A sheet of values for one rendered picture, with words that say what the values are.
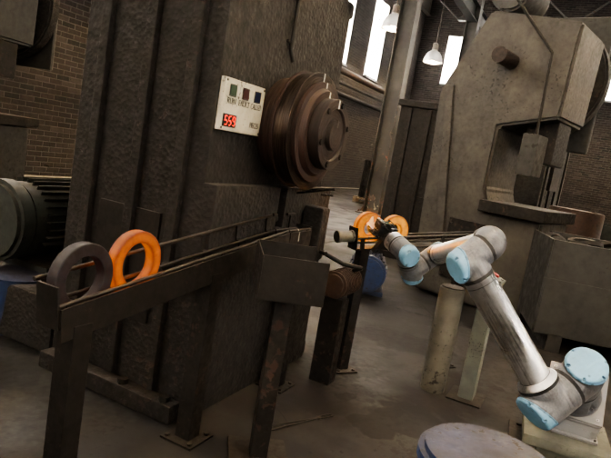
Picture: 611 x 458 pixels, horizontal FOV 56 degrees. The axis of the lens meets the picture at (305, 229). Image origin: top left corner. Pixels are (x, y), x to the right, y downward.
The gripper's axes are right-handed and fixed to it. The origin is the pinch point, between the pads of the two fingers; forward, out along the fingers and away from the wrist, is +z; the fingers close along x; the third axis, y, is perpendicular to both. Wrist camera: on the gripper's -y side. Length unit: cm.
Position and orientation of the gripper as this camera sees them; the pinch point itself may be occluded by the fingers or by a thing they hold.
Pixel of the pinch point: (368, 224)
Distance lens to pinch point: 279.5
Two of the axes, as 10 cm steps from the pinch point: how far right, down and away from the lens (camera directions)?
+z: -3.9, -4.6, 7.9
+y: 2.8, -8.8, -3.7
